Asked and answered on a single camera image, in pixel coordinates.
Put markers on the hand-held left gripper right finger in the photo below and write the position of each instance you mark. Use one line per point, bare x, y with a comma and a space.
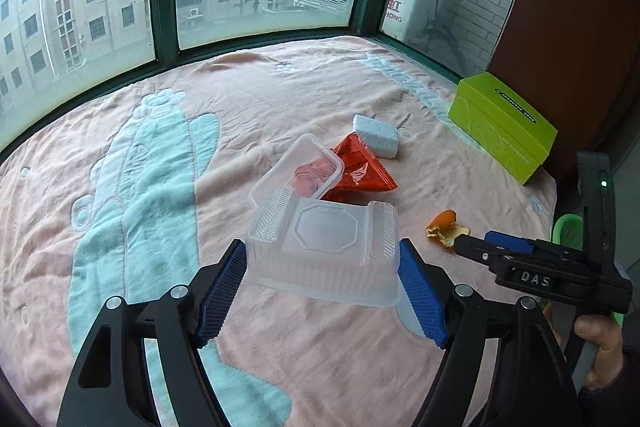
422, 302

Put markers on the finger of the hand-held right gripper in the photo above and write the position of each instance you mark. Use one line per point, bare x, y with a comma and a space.
472, 248
507, 241

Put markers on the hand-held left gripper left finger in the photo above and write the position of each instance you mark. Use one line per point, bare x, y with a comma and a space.
220, 297

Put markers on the orange peel piece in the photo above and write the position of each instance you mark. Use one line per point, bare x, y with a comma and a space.
444, 219

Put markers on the green perforated waste basket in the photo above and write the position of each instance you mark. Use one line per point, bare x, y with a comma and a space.
567, 227

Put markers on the large clear plastic container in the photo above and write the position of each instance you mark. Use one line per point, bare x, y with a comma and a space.
325, 277

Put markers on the person's right forearm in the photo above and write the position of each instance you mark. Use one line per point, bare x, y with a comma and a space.
615, 399

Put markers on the person's right hand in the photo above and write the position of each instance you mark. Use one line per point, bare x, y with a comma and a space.
602, 337

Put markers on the green cardboard box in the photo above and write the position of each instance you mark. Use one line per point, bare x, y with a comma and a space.
500, 132

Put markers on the red snack wrapper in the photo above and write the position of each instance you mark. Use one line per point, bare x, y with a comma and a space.
365, 177

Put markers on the white foam block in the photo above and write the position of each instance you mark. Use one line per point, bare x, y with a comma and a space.
375, 137

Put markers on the clear plastic container lid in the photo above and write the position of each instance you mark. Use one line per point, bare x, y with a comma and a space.
300, 157

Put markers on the pink blanket with teal print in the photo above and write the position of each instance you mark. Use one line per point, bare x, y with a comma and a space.
75, 132

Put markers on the grey apartment building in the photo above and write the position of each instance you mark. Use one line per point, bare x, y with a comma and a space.
75, 7

